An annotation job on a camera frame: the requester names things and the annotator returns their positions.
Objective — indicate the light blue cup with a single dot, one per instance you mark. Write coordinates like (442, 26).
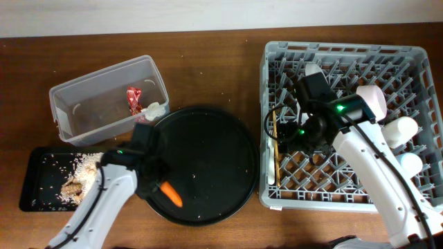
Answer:
(411, 164)

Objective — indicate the white plastic fork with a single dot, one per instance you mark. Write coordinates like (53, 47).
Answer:
(271, 163)

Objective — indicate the wooden chopstick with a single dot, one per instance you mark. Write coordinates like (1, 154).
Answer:
(276, 153)

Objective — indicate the grey plastic dishwasher rack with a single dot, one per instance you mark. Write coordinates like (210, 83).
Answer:
(404, 75)

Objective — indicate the orange carrot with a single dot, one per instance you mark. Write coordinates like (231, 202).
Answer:
(171, 193)

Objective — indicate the pile of rice and shells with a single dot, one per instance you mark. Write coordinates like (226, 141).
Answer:
(79, 173)

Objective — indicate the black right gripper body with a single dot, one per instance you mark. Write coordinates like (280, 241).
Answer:
(299, 138)

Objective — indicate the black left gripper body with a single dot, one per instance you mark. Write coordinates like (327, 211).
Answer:
(159, 172)

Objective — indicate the brown walnut shell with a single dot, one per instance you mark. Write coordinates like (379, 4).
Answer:
(71, 189)

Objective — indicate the pink bowl with food scraps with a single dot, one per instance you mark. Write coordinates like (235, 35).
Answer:
(374, 98)

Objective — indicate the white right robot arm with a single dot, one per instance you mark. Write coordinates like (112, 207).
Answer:
(349, 126)

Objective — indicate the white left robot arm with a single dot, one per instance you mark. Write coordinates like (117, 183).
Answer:
(134, 167)

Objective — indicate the red snack wrapper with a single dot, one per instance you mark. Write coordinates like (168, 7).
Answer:
(133, 95)

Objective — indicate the rectangular black tray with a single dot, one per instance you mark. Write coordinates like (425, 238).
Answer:
(31, 172)

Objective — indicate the white paper cup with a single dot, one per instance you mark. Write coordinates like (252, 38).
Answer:
(399, 131)

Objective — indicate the pale grey plate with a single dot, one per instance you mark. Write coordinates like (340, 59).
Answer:
(312, 68)

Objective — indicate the round black tray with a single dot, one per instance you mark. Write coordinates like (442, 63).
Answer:
(213, 164)

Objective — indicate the white tissue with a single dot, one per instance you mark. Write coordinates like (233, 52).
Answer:
(154, 111)

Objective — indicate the clear plastic waste bin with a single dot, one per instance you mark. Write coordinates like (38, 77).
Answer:
(94, 107)

